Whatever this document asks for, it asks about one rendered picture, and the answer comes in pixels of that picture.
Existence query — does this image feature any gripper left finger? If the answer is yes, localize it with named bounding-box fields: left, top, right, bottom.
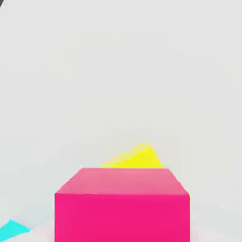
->
left=0, top=227, right=55, bottom=242

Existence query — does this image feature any small cyan cube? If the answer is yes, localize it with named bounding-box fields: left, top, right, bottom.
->
left=0, top=219, right=31, bottom=242

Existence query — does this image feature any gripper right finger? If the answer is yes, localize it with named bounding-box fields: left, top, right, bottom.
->
left=189, top=231, right=242, bottom=242

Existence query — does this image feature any small yellow cube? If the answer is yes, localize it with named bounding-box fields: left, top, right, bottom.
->
left=100, top=142, right=191, bottom=198

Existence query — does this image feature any small pink cube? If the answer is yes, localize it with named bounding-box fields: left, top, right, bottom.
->
left=54, top=167, right=190, bottom=242

